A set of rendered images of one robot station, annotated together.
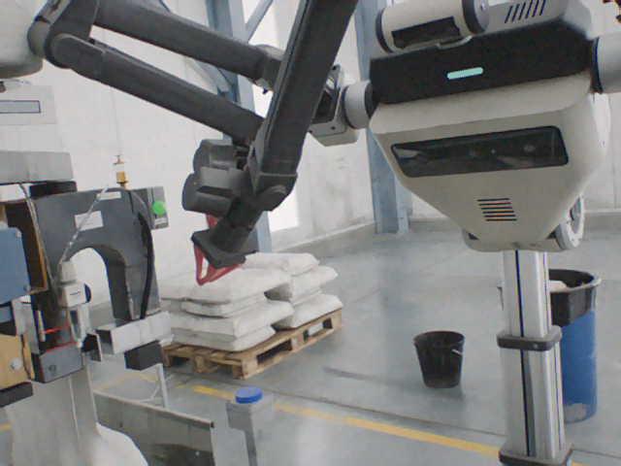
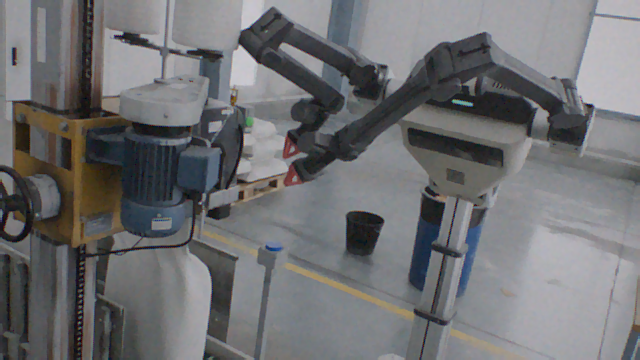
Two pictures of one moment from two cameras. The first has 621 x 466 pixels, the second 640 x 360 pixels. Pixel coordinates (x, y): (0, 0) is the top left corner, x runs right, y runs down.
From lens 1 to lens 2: 0.74 m
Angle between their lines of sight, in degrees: 13
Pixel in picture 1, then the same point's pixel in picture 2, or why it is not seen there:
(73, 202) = (210, 114)
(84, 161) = not seen: outside the picture
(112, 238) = (223, 138)
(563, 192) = (494, 179)
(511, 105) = (482, 130)
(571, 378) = not seen: hidden behind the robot
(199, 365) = not seen: hidden behind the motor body
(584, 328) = (473, 236)
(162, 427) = (197, 252)
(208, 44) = (328, 53)
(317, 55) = (406, 108)
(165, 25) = (312, 43)
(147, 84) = (292, 72)
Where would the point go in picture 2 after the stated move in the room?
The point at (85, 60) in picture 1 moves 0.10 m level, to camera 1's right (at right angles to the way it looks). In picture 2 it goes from (273, 63) to (314, 68)
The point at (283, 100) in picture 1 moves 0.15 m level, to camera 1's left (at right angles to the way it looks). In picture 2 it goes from (379, 120) to (318, 112)
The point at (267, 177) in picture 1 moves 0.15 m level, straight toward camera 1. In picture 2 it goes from (352, 147) to (367, 163)
